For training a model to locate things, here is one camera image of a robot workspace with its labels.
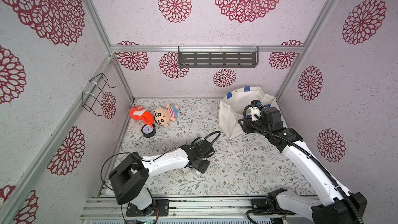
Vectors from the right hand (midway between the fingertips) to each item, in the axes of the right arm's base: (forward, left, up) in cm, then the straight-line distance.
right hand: (242, 118), depth 76 cm
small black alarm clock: (+6, +55, -22) cm, 59 cm away
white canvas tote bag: (+10, +4, -3) cm, 11 cm away
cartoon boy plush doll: (+14, +46, -16) cm, 50 cm away
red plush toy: (+16, +61, -16) cm, 65 cm away
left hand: (-16, +20, -21) cm, 33 cm away
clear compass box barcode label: (-18, +30, -23) cm, 42 cm away
